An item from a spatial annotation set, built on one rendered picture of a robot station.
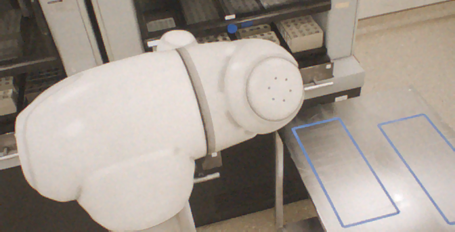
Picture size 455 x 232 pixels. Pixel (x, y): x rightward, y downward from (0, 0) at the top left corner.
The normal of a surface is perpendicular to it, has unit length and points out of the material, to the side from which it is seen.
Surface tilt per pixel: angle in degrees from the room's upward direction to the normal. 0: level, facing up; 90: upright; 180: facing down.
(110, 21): 90
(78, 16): 90
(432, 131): 0
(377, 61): 0
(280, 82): 57
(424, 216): 0
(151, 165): 75
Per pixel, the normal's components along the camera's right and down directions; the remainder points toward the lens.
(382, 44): -0.07, -0.74
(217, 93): 0.16, -0.03
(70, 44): 0.25, 0.63
